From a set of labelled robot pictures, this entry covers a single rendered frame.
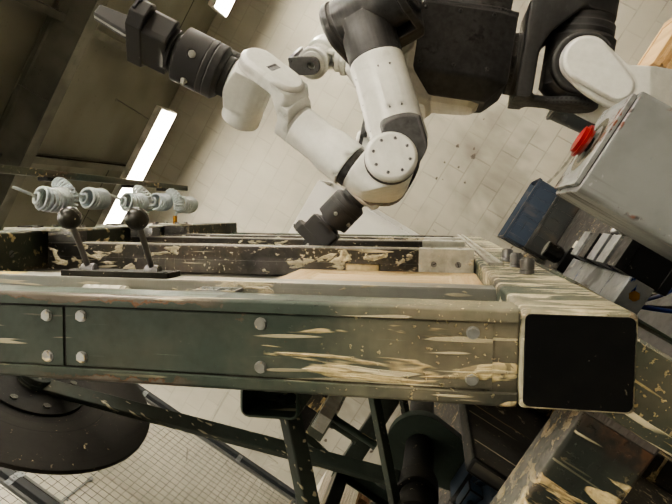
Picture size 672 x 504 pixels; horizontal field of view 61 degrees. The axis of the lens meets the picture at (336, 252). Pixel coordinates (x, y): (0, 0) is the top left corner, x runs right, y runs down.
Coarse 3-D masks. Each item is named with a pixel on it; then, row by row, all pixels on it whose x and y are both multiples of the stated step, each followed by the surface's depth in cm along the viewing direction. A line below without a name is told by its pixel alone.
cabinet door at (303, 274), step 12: (288, 276) 120; (300, 276) 120; (312, 276) 122; (324, 276) 124; (336, 276) 124; (348, 276) 124; (360, 276) 124; (372, 276) 124; (384, 276) 125; (396, 276) 125; (408, 276) 125; (420, 276) 125; (432, 276) 125; (444, 276) 125; (456, 276) 123; (468, 276) 123
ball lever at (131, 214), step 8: (136, 208) 92; (128, 216) 91; (136, 216) 91; (144, 216) 92; (128, 224) 92; (136, 224) 91; (144, 224) 92; (144, 240) 95; (144, 248) 96; (152, 264) 98
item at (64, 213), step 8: (64, 208) 94; (72, 208) 94; (64, 216) 93; (72, 216) 93; (80, 216) 95; (64, 224) 93; (72, 224) 94; (72, 232) 96; (80, 240) 97; (80, 248) 98; (88, 264) 100; (96, 264) 101
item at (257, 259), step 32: (64, 256) 148; (96, 256) 146; (128, 256) 145; (160, 256) 143; (192, 256) 142; (224, 256) 140; (256, 256) 139; (288, 256) 138; (320, 256) 136; (352, 256) 135; (384, 256) 134; (416, 256) 132; (448, 256) 131
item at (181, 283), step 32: (160, 288) 96; (192, 288) 95; (256, 288) 93; (288, 288) 92; (320, 288) 91; (352, 288) 90; (384, 288) 90; (416, 288) 89; (448, 288) 88; (480, 288) 87
